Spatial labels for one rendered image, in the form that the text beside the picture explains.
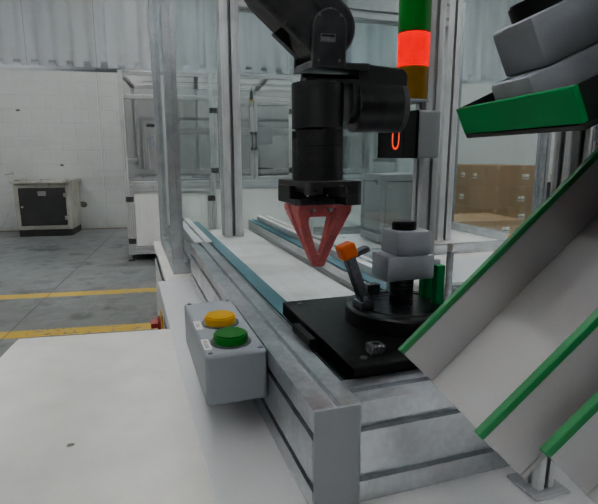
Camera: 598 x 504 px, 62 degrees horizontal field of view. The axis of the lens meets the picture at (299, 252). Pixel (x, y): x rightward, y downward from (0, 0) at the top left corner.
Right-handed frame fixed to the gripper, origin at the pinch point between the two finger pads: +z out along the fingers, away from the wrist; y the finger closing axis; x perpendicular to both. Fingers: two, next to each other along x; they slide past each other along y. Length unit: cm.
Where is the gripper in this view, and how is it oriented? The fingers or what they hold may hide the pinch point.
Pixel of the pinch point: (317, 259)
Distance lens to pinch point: 58.2
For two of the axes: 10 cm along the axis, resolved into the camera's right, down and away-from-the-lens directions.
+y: -3.2, -1.7, 9.3
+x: -9.5, 0.7, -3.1
